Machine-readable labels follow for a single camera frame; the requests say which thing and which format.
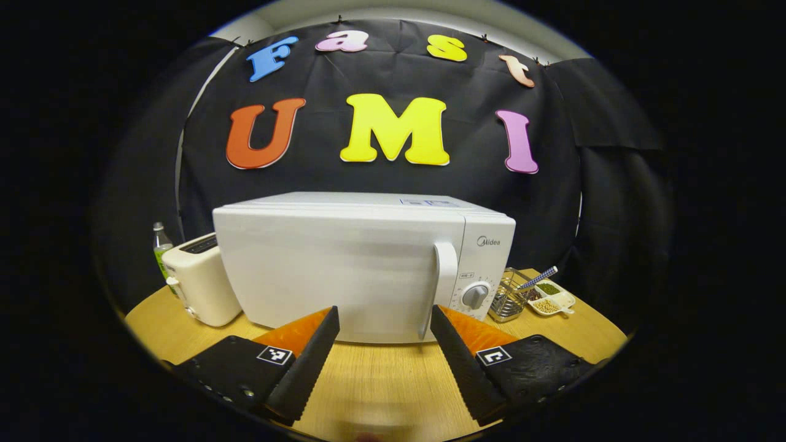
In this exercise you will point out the white microwave oven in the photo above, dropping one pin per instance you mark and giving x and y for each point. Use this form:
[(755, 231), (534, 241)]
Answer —
[(338, 264)]

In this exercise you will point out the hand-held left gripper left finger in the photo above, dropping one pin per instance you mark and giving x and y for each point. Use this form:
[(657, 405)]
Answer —
[(304, 368)]

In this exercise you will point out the divided white bean dish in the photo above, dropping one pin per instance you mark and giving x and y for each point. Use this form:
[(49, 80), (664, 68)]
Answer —
[(552, 301)]

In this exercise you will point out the white toaster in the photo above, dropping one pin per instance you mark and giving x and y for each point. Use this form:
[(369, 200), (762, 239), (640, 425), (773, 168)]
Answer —
[(202, 282)]

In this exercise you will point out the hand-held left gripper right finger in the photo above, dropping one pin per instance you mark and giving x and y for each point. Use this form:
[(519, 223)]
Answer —
[(466, 368)]

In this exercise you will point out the green label drink bottle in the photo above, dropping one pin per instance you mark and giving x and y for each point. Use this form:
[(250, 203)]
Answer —
[(160, 245)]

